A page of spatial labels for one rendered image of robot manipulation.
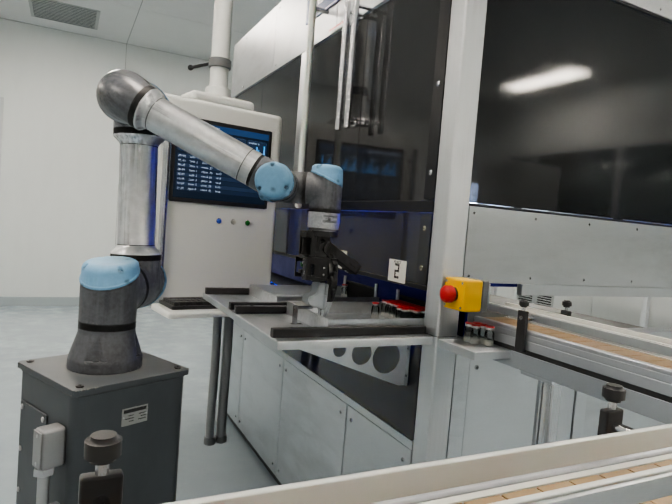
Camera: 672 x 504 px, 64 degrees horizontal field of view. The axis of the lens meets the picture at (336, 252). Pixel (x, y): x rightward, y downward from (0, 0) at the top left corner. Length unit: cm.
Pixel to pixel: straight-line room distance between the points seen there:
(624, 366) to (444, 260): 45
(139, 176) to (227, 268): 88
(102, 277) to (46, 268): 544
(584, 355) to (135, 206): 102
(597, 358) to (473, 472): 74
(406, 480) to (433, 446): 101
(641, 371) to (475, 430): 53
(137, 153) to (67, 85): 539
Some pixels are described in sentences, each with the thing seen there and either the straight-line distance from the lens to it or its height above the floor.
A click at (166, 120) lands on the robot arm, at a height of 132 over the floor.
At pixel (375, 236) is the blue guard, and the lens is 158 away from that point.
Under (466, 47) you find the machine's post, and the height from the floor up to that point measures 157.
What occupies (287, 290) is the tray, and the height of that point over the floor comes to 90.
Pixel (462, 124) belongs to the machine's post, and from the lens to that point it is 134.
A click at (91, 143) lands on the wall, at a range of 663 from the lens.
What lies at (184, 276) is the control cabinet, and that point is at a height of 90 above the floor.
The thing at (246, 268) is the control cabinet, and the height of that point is 93.
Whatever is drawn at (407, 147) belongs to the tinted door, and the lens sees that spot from 150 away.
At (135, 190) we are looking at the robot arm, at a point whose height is 117.
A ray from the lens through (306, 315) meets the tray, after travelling 136.
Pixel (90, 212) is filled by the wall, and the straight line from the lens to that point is 660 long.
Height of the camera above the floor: 113
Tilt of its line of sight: 3 degrees down
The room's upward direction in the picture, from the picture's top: 4 degrees clockwise
